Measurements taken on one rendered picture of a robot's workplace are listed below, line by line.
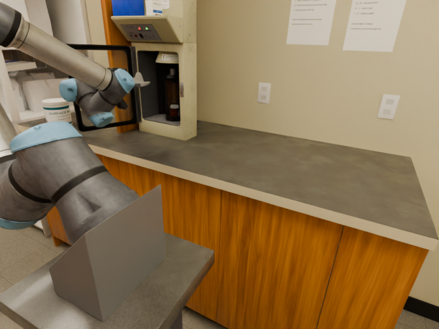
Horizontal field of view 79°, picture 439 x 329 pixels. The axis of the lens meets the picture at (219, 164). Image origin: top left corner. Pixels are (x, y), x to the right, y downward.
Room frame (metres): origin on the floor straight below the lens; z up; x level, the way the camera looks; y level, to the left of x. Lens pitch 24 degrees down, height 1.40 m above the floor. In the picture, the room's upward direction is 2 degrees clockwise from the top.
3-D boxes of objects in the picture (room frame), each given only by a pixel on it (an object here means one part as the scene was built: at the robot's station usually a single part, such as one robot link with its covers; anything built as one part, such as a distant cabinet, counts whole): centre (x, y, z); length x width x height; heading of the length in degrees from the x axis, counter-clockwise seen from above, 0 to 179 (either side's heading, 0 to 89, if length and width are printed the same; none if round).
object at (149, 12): (1.33, 0.31, 1.54); 0.05 x 0.05 x 0.06; 48
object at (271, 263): (1.38, 0.14, 0.45); 2.05 x 0.67 x 0.90; 63
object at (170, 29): (1.36, 0.35, 1.46); 0.32 x 0.11 x 0.10; 63
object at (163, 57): (1.49, 0.26, 1.34); 0.18 x 0.18 x 0.05
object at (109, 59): (1.36, 0.58, 1.19); 0.30 x 0.01 x 0.40; 131
